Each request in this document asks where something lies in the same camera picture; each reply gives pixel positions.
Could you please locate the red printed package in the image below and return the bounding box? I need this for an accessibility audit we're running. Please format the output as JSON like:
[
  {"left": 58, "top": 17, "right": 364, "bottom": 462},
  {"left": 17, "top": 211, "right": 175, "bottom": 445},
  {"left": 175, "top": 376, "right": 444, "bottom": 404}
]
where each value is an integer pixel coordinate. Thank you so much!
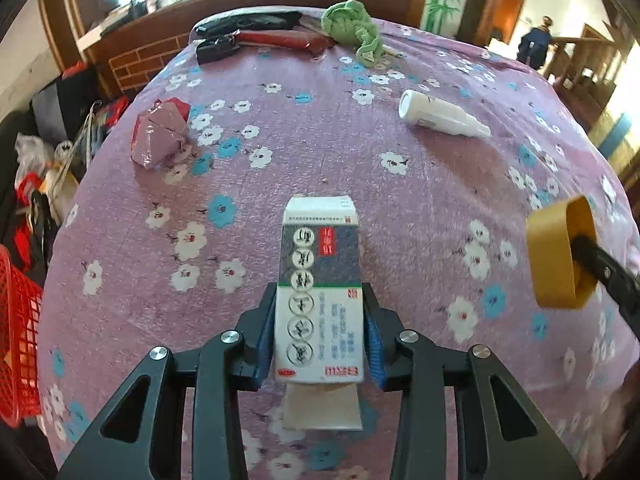
[{"left": 92, "top": 97, "right": 131, "bottom": 128}]

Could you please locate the white plastic spray bottle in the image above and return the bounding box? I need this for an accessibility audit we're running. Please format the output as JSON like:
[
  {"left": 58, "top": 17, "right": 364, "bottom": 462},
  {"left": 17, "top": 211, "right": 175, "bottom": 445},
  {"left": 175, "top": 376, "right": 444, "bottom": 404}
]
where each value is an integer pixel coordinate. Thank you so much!
[{"left": 398, "top": 89, "right": 492, "bottom": 139}]

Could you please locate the grey medicine box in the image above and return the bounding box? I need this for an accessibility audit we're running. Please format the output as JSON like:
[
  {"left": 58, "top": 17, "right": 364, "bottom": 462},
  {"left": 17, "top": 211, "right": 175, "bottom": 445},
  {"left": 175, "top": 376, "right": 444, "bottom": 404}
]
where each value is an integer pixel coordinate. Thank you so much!
[{"left": 274, "top": 194, "right": 364, "bottom": 431}]

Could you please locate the brown wooden door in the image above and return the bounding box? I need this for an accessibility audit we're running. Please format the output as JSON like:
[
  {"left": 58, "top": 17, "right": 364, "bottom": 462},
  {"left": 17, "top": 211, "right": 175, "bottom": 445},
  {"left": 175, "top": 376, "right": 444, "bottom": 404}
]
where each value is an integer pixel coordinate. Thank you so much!
[{"left": 492, "top": 0, "right": 532, "bottom": 46}]

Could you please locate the long black flat case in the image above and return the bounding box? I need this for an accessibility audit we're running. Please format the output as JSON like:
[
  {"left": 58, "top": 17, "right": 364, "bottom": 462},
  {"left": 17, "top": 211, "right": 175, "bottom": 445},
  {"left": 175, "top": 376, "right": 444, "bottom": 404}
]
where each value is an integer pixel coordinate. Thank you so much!
[{"left": 194, "top": 10, "right": 303, "bottom": 38}]

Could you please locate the red plastic basket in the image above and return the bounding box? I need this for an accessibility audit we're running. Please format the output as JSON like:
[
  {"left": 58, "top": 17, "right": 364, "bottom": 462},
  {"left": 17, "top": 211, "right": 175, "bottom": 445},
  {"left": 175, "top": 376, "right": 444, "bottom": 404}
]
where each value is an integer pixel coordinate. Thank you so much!
[{"left": 0, "top": 244, "right": 45, "bottom": 428}]

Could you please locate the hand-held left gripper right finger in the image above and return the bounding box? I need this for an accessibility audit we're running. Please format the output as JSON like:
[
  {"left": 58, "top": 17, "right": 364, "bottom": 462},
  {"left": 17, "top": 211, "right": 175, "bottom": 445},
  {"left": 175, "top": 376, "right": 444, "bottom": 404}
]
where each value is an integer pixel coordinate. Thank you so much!
[{"left": 362, "top": 282, "right": 583, "bottom": 480}]

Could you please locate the dark blue jacket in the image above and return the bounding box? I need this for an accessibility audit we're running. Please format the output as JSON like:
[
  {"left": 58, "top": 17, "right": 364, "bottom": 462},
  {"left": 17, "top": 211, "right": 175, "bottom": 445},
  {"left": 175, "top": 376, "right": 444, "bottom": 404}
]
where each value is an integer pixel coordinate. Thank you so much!
[{"left": 517, "top": 27, "right": 553, "bottom": 68}]

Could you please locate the pink plastic wrapper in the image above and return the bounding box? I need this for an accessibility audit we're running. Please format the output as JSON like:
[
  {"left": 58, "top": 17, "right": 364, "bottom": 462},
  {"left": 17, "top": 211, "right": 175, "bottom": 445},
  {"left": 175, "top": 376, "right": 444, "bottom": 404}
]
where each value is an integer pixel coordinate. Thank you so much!
[{"left": 131, "top": 97, "right": 192, "bottom": 168}]

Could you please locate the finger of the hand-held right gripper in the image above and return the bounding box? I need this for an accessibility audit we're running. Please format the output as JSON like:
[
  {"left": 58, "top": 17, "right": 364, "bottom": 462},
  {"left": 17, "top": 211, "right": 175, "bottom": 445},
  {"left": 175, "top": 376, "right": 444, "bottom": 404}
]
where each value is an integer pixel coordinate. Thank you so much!
[{"left": 570, "top": 236, "right": 640, "bottom": 343}]

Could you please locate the green crumpled cloth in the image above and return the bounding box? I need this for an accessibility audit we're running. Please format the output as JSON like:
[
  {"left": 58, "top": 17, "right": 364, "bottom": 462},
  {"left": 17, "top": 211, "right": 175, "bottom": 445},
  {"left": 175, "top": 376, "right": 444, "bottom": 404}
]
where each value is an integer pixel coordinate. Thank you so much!
[{"left": 320, "top": 0, "right": 385, "bottom": 67}]

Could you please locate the small black strapped pouch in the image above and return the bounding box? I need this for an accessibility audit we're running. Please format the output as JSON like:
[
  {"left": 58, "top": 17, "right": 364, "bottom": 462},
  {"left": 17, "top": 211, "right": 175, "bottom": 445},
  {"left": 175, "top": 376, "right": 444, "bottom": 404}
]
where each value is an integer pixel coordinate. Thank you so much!
[{"left": 196, "top": 35, "right": 240, "bottom": 65}]

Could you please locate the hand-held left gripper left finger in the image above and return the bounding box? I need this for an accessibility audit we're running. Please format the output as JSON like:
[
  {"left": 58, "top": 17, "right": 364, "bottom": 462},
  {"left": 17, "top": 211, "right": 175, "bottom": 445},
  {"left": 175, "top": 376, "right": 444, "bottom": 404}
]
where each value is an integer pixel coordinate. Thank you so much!
[{"left": 57, "top": 282, "right": 278, "bottom": 480}]

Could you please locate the black bag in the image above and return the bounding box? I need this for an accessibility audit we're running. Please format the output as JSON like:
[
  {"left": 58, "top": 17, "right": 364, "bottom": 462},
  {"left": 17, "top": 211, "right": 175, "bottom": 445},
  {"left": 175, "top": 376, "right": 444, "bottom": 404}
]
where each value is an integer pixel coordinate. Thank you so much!
[{"left": 30, "top": 65, "right": 101, "bottom": 136}]

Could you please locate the clear plastic bag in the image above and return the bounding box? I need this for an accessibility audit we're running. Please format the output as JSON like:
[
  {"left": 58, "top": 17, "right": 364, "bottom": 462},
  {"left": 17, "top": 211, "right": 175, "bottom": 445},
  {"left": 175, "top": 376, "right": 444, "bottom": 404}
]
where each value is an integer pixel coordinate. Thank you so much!
[{"left": 14, "top": 132, "right": 51, "bottom": 186}]

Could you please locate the wooden brick-pattern headboard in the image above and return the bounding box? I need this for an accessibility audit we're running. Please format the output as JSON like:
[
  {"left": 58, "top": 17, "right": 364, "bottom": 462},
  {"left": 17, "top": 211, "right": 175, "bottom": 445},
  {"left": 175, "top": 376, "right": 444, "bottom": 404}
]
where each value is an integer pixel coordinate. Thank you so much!
[{"left": 75, "top": 0, "right": 416, "bottom": 101}]

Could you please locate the yellow tape roll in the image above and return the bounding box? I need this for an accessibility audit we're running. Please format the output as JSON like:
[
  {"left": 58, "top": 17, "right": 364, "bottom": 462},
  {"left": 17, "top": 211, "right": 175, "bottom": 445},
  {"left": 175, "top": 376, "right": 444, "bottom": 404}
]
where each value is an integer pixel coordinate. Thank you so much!
[{"left": 526, "top": 195, "right": 599, "bottom": 309}]

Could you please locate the wooden stair railing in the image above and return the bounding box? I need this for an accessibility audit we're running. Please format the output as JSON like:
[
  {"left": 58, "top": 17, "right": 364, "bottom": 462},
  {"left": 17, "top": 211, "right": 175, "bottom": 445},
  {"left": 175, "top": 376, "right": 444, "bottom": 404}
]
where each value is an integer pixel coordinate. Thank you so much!
[{"left": 542, "top": 22, "right": 626, "bottom": 116}]

